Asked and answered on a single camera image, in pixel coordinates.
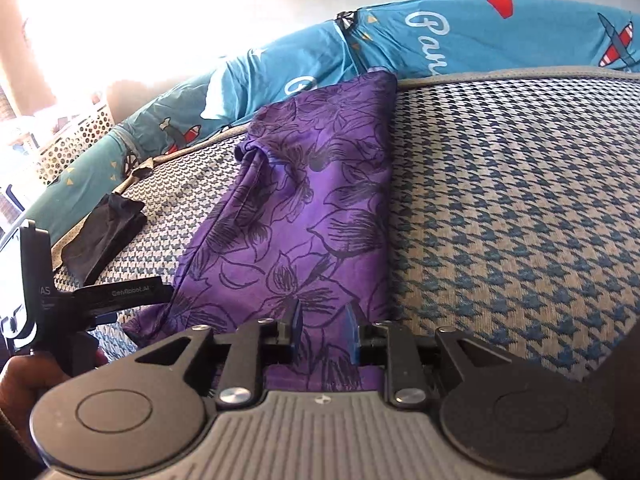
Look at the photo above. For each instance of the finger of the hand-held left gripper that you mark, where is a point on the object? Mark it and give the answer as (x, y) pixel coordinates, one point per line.
(125, 295)

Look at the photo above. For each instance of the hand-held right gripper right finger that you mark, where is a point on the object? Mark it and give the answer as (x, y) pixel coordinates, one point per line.
(351, 332)

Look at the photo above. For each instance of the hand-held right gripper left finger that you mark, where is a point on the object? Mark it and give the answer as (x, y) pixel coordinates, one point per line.
(295, 325)

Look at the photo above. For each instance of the purple floral garment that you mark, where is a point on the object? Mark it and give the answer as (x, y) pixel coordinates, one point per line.
(310, 185)

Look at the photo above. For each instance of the person's left hand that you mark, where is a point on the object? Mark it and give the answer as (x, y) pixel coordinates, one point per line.
(22, 385)

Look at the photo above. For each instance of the black folded garment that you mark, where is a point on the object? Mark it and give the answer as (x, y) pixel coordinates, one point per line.
(105, 230)

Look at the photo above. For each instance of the white perforated laundry basket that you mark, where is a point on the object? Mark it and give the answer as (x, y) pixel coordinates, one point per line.
(75, 145)

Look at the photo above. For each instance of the houndstooth seat cover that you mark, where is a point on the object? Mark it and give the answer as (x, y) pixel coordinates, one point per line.
(500, 210)

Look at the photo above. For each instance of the beige dotted cloth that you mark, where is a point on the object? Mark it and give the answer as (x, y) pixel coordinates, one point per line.
(500, 74)

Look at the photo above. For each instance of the teal printed sofa cover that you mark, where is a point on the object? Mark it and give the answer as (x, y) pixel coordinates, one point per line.
(475, 35)

